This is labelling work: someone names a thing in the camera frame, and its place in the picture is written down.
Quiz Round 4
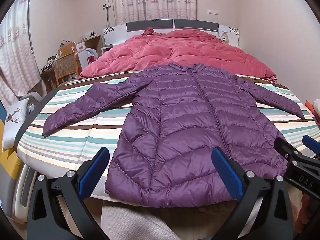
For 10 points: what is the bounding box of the small white fridge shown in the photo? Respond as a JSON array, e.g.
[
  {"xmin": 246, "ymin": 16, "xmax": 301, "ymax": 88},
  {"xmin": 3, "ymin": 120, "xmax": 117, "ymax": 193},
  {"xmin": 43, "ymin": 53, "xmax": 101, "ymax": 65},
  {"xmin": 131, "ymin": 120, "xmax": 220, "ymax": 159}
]
[{"xmin": 75, "ymin": 42, "xmax": 88, "ymax": 64}]

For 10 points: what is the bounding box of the grey chair frame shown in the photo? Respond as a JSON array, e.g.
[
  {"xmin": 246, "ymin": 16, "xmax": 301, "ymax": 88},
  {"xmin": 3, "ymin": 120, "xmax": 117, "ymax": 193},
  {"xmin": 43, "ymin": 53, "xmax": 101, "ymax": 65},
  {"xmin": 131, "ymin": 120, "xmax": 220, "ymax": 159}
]
[{"xmin": 19, "ymin": 92, "xmax": 42, "ymax": 107}]

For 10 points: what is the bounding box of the dark bed frame edge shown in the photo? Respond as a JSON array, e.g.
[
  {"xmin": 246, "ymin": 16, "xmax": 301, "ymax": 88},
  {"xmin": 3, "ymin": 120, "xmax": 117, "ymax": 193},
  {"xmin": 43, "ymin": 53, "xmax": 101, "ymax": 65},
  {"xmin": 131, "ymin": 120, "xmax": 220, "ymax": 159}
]
[{"xmin": 14, "ymin": 87, "xmax": 58, "ymax": 152}]

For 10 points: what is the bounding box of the red patterned cloth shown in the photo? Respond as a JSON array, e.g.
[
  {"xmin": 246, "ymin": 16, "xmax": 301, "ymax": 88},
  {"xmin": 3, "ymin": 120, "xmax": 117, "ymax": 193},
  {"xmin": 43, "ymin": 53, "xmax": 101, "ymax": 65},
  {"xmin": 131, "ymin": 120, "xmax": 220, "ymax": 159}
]
[{"xmin": 297, "ymin": 192, "xmax": 320, "ymax": 232}]

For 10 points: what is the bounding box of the purple down jacket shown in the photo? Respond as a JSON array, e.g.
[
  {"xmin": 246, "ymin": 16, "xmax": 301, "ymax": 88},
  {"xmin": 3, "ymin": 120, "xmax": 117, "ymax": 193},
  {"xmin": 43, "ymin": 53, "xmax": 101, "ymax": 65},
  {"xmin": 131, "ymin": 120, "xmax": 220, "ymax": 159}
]
[{"xmin": 42, "ymin": 64, "xmax": 305, "ymax": 208}]

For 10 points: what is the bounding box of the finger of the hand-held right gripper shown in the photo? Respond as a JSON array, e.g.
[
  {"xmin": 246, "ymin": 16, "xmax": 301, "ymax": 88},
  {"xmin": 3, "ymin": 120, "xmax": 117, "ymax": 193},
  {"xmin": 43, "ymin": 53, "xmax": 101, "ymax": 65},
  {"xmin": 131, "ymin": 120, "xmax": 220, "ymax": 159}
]
[
  {"xmin": 302, "ymin": 135, "xmax": 320, "ymax": 157},
  {"xmin": 274, "ymin": 137, "xmax": 300, "ymax": 163}
]

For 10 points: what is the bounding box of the white and grey headboard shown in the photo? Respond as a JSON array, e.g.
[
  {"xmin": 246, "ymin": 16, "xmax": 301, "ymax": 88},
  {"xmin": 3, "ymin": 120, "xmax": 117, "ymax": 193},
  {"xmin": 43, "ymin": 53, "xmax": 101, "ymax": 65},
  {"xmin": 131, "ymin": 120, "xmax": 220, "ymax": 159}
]
[{"xmin": 102, "ymin": 19, "xmax": 240, "ymax": 47}]

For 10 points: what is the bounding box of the white plastic bag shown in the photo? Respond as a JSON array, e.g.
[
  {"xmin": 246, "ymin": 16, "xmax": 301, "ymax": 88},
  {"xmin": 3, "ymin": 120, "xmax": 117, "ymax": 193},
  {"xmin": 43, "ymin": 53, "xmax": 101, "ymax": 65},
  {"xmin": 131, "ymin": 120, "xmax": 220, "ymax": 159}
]
[{"xmin": 86, "ymin": 48, "xmax": 98, "ymax": 65}]

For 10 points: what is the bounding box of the patterned window curtain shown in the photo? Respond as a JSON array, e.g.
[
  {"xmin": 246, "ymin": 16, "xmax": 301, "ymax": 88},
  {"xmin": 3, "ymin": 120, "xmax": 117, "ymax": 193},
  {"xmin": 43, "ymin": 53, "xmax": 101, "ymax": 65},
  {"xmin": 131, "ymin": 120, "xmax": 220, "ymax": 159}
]
[{"xmin": 112, "ymin": 0, "xmax": 198, "ymax": 25}]

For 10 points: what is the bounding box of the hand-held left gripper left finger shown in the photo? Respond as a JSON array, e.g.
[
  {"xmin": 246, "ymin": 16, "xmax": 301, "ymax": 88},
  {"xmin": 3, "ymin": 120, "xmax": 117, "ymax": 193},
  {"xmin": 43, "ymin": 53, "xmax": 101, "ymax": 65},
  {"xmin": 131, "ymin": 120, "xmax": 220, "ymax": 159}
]
[{"xmin": 27, "ymin": 147, "xmax": 110, "ymax": 240}]

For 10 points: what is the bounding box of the red quilted comforter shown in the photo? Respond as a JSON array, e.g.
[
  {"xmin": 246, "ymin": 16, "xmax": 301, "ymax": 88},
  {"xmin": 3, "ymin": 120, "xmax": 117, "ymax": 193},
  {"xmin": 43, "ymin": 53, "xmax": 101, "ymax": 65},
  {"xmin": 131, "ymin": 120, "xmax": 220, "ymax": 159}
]
[{"xmin": 79, "ymin": 27, "xmax": 277, "ymax": 83}]

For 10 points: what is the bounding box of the patterned side curtain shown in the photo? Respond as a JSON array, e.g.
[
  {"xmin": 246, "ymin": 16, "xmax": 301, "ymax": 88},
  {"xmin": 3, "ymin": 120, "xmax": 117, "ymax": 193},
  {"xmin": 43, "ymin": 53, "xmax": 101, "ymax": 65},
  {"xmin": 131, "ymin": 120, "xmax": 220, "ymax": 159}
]
[{"xmin": 0, "ymin": 0, "xmax": 42, "ymax": 105}]

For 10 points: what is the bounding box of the wooden nightstand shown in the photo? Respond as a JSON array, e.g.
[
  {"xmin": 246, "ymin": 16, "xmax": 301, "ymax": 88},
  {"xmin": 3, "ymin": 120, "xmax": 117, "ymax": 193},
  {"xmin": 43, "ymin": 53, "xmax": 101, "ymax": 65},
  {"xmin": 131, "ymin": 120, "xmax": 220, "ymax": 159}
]
[{"xmin": 75, "ymin": 35, "xmax": 102, "ymax": 58}]

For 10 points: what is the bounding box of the wooden cane chair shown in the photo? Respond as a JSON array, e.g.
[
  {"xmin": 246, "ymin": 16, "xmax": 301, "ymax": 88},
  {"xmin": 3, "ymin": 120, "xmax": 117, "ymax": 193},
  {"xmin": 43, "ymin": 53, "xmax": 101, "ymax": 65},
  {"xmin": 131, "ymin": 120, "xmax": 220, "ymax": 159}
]
[{"xmin": 52, "ymin": 42, "xmax": 82, "ymax": 87}]

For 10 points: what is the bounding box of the hanging wall cable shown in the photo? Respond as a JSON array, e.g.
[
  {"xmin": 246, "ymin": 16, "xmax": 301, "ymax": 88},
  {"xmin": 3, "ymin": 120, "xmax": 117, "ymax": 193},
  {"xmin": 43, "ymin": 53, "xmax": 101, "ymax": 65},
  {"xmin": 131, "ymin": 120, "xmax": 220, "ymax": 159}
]
[{"xmin": 105, "ymin": 0, "xmax": 111, "ymax": 28}]

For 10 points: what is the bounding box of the wooden desk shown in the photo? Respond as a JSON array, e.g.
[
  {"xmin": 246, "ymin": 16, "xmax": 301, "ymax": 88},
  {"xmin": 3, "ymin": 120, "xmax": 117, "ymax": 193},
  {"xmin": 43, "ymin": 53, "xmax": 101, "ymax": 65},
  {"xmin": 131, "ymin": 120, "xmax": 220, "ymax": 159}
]
[{"xmin": 41, "ymin": 61, "xmax": 56, "ymax": 90}]

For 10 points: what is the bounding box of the bed with striped sheet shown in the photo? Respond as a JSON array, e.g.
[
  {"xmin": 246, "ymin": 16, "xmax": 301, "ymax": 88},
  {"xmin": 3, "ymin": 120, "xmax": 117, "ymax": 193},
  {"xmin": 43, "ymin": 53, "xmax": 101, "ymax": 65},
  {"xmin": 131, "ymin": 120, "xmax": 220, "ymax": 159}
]
[{"xmin": 15, "ymin": 71, "xmax": 320, "ymax": 202}]

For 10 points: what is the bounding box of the person's grey trouser leg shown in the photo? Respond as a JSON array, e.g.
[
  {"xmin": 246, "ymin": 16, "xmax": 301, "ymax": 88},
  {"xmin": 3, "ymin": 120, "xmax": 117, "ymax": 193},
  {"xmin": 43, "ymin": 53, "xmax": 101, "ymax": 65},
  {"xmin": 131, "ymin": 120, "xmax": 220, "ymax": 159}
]
[{"xmin": 101, "ymin": 200, "xmax": 253, "ymax": 240}]

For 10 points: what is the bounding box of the deer print pillow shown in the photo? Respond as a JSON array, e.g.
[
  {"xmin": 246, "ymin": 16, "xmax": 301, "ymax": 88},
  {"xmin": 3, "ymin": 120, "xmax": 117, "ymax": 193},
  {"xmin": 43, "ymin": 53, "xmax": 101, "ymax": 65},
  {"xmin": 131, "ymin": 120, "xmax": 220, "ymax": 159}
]
[{"xmin": 2, "ymin": 99, "xmax": 29, "ymax": 152}]

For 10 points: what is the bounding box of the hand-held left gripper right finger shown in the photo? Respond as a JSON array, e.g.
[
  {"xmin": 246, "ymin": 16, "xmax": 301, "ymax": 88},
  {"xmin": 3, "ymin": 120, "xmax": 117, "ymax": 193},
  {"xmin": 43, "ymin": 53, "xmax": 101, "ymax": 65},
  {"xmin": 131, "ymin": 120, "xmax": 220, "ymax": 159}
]
[{"xmin": 211, "ymin": 147, "xmax": 298, "ymax": 240}]

